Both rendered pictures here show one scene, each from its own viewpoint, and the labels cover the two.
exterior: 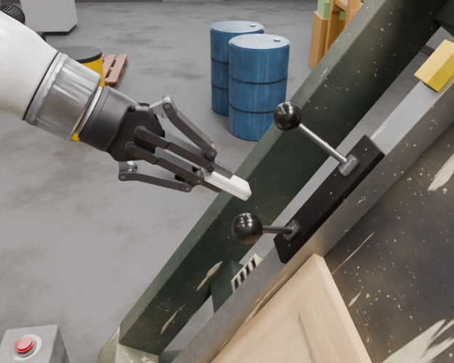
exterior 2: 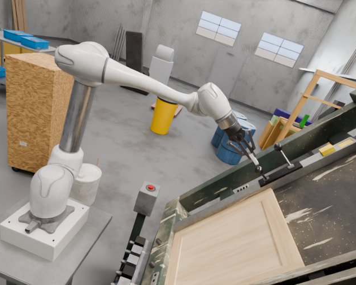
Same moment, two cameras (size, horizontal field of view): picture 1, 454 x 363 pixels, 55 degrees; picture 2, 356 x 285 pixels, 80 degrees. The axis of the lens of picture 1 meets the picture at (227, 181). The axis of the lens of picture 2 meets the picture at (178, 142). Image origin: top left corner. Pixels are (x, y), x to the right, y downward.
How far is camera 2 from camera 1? 0.54 m
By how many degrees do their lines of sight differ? 10
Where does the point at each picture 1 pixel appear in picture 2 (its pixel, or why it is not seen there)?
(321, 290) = (271, 196)
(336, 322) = (274, 204)
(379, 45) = (308, 139)
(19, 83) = (223, 112)
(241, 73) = not seen: hidden behind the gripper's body
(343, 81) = (292, 146)
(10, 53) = (225, 105)
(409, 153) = (309, 169)
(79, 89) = (234, 119)
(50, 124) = (222, 124)
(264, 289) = (251, 192)
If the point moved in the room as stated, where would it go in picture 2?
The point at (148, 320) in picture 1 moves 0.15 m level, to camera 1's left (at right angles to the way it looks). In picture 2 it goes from (192, 197) to (171, 188)
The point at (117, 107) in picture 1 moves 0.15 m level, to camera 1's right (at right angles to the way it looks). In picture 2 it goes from (238, 126) to (271, 139)
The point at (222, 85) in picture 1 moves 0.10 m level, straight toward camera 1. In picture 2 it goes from (220, 134) to (219, 135)
